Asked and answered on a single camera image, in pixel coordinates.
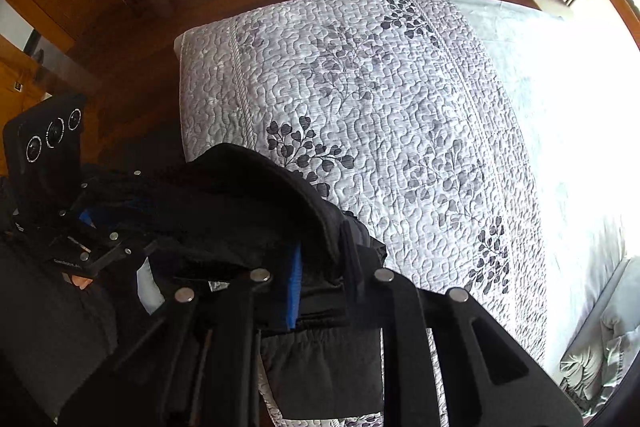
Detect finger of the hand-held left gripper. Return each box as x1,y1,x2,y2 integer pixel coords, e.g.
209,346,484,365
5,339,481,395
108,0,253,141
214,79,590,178
50,227,151,280
57,169,151,228

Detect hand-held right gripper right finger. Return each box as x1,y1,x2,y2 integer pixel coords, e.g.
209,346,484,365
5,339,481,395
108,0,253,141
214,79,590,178
372,269,584,427

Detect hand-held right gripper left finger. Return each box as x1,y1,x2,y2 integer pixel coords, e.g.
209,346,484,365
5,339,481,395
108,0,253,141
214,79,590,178
55,246,304,427

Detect black pants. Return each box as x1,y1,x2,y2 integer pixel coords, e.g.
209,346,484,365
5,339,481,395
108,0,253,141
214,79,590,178
75,143,388,420

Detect person's left hand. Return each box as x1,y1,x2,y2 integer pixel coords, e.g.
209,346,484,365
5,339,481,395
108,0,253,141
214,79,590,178
65,273,97,293

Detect wooden cabinet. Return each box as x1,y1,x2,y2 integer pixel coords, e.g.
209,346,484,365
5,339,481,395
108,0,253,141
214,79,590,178
0,34,48,128

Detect grey floral quilted bedspread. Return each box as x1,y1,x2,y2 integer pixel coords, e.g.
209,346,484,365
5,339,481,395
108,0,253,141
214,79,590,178
174,0,548,427

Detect grey folded duvet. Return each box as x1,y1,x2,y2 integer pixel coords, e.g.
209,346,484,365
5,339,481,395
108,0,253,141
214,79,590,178
559,257,632,413

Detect light blue bed sheet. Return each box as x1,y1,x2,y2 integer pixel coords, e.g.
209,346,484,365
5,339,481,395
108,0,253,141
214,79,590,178
445,0,636,378

